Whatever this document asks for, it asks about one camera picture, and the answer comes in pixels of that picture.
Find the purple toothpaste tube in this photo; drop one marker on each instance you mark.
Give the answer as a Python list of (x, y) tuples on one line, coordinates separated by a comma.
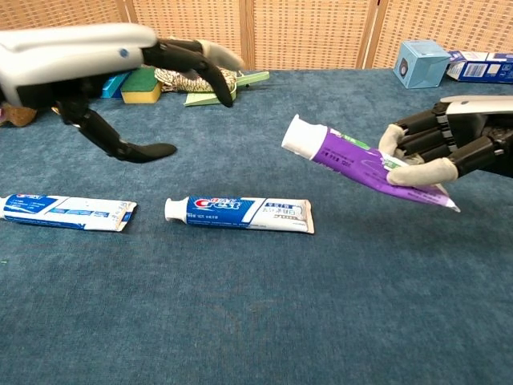
[(344, 158)]

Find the bamboo folding screen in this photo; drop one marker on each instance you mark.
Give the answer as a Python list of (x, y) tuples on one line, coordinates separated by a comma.
[(308, 32)]

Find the green yellow sponge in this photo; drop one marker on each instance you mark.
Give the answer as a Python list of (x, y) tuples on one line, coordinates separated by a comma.
[(140, 88)]

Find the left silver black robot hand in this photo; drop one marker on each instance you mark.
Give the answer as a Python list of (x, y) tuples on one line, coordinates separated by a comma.
[(72, 52)]

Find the crumpled blue white toothpaste tube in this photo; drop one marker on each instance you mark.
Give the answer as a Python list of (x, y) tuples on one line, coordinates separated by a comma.
[(68, 211)]

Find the light green dustpan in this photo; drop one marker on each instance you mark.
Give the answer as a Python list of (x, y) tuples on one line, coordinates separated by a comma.
[(204, 98)]

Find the blue Crest toothpaste tube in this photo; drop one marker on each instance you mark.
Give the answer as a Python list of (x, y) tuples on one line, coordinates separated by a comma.
[(240, 212)]

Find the light blue cardboard box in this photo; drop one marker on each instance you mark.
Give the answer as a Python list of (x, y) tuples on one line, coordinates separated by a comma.
[(421, 64)]

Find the brown plush potato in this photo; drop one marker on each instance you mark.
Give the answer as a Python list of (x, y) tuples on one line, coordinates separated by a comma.
[(18, 115)]

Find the blue toothpaste carton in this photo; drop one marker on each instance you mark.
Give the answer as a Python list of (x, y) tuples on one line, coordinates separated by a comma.
[(481, 68)]

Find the blue toy building block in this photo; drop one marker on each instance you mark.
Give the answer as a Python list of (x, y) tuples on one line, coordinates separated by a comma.
[(113, 86)]

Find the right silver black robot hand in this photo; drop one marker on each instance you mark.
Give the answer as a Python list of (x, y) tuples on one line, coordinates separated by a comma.
[(481, 128)]

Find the blue carpet table cover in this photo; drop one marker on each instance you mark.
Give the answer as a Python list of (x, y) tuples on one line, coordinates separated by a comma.
[(256, 301)]

